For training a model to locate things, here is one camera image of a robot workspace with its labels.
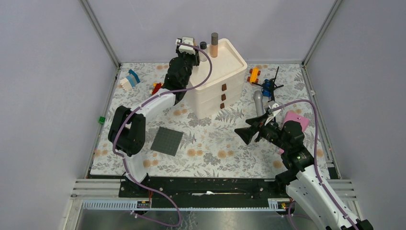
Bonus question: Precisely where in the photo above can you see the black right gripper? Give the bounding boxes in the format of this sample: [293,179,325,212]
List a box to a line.
[234,112,290,151]

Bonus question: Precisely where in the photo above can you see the clear bottle black cap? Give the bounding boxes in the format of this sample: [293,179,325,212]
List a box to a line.
[199,41,208,62]

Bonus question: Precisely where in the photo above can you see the white drawer organizer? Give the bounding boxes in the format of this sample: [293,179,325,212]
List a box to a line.
[184,38,248,119]

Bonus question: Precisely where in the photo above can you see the beige foundation bottle grey cap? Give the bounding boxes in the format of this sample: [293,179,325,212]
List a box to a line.
[210,32,218,58]

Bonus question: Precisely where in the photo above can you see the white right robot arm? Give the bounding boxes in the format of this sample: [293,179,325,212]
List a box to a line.
[235,114,373,230]

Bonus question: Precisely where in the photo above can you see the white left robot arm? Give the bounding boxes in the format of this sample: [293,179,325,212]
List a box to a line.
[108,51,200,197]

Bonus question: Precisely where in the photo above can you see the red green white brick toy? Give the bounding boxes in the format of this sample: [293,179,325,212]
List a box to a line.
[149,82,163,95]

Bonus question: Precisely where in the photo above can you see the silver toy microphone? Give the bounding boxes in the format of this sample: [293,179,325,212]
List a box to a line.
[253,91,265,116]

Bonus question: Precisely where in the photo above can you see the pink plastic scoop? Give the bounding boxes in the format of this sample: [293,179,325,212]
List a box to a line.
[279,111,310,153]

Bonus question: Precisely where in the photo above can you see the blue toy brick car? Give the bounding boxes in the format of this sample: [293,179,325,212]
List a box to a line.
[261,79,272,98]

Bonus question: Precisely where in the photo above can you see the blue white stacked bricks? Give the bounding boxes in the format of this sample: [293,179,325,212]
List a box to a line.
[120,69,140,91]

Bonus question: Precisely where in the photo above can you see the yellow red toy brick car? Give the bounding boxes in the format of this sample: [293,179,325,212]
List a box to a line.
[247,68,260,84]

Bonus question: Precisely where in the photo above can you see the dark grey brick baseplate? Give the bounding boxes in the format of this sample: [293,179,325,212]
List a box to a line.
[150,127,183,156]

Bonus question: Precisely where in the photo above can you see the green small cube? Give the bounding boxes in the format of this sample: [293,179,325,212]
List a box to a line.
[98,116,105,125]

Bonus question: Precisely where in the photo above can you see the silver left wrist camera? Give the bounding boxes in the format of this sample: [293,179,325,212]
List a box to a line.
[176,36,196,55]

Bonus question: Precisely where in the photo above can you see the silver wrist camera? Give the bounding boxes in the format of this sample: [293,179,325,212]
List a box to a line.
[176,36,196,55]
[266,101,281,123]

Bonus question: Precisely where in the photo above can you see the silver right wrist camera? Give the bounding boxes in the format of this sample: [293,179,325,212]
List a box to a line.
[266,101,281,123]

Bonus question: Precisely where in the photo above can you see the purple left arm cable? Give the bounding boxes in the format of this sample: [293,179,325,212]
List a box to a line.
[113,41,213,228]

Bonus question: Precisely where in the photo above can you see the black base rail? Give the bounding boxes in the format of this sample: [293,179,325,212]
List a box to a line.
[119,176,291,210]

